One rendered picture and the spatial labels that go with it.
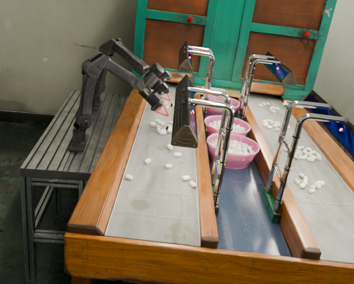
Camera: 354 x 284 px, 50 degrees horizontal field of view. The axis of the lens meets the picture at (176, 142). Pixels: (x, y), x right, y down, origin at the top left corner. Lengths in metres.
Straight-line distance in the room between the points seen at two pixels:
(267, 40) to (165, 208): 1.80
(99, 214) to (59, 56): 2.63
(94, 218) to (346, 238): 0.86
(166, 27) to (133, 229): 1.83
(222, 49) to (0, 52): 2.08
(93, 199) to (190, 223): 0.34
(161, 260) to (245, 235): 0.35
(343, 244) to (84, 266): 0.86
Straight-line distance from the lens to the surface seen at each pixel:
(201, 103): 1.28
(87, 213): 1.27
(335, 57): 4.06
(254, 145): 1.97
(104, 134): 2.08
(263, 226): 1.49
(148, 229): 1.25
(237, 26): 2.81
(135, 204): 1.36
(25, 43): 3.80
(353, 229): 1.53
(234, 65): 2.84
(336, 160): 2.02
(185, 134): 1.09
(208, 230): 1.24
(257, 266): 1.26
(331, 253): 1.36
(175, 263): 1.23
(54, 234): 1.91
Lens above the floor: 1.49
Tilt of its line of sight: 23 degrees down
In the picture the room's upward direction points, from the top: 7 degrees clockwise
